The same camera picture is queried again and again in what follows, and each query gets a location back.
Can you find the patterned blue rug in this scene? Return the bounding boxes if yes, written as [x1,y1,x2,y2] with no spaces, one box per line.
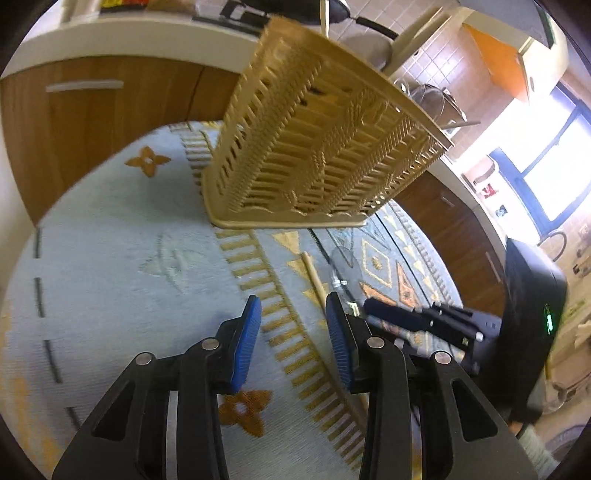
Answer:
[0,121,467,480]

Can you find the orange wall cabinet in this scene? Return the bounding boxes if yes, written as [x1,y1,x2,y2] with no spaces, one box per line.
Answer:
[464,23,532,103]

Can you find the kitchen window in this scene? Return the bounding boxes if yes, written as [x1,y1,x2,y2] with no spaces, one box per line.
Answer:
[489,83,591,236]

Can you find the wooden base cabinet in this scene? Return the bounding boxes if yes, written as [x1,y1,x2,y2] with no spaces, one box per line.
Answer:
[0,55,509,319]

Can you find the black frying pan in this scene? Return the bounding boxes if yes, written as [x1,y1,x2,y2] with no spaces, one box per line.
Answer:
[330,0,399,41]

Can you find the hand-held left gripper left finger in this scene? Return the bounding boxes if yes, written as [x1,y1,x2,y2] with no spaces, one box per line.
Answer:
[52,294,263,480]

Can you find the person's right forearm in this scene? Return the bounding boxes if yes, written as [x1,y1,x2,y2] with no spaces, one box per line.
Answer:
[510,422,561,478]

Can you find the beige plastic utensil basket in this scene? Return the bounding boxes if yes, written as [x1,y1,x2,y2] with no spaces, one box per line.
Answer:
[201,16,455,230]

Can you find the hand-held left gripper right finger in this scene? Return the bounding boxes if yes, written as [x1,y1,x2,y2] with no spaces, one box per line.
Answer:
[324,292,539,480]

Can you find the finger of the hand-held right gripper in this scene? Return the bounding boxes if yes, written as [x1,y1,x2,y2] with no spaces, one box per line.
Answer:
[364,298,485,348]

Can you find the white container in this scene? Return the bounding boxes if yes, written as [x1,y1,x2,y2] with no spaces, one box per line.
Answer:
[464,157,498,195]

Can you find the metal faucet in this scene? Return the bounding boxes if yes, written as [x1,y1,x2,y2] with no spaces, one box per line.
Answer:
[537,229,568,252]

